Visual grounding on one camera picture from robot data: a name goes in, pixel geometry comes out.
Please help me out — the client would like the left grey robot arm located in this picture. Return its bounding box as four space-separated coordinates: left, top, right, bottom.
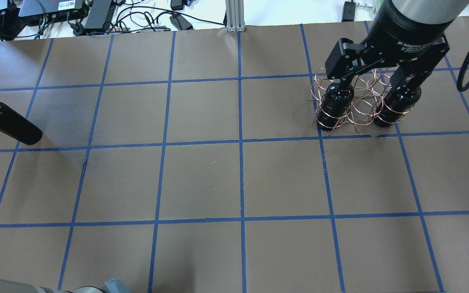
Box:
0 279 131 293

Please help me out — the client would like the dark wine bottle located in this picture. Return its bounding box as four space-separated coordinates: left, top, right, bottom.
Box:
0 102 43 145
373 79 422 129

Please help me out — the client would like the aluminium frame post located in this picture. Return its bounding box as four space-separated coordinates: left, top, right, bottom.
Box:
225 0 246 32

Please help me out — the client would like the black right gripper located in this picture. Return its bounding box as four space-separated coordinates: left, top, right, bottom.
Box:
324 0 467 92

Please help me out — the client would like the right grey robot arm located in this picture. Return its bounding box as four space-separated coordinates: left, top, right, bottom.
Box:
324 0 469 93

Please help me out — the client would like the dark wine bottle far slot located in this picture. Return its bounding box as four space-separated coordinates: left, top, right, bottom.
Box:
315 82 354 132

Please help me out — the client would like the black power adapter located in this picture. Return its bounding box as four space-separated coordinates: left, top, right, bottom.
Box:
169 14 194 31

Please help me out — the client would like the copper wire wine basket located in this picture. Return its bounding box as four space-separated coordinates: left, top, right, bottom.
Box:
310 67 414 135

